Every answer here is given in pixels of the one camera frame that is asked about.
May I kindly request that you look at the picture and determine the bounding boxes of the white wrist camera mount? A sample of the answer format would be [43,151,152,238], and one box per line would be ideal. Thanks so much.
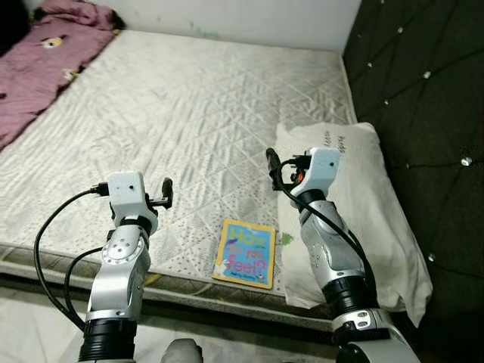
[298,147,343,200]
[107,171,157,225]

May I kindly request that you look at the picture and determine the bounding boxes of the grey quilted mattress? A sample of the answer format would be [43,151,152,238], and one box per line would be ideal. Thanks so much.
[0,28,365,334]

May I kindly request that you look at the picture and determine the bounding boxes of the grey robot left leg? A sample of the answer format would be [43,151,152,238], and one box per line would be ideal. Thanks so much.
[162,337,204,363]

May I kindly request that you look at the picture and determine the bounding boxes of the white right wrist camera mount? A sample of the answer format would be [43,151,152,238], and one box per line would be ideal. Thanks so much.
[298,147,343,200]

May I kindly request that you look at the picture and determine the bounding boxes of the mauve cartoon print blanket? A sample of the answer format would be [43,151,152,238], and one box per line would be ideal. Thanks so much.
[0,0,119,149]

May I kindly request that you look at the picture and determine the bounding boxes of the colourful children's book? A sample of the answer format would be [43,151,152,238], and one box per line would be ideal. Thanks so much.
[211,219,277,290]

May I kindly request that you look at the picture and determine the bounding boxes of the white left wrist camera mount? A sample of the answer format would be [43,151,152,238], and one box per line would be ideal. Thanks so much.
[107,171,157,225]

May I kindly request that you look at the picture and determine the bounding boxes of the white pillow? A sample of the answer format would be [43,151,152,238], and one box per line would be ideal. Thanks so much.
[273,122,434,328]

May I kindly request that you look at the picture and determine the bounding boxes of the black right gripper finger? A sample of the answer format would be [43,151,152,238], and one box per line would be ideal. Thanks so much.
[265,147,285,191]

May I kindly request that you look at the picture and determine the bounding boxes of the black tufted headboard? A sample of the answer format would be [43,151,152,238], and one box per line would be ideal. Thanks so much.
[341,0,484,363]

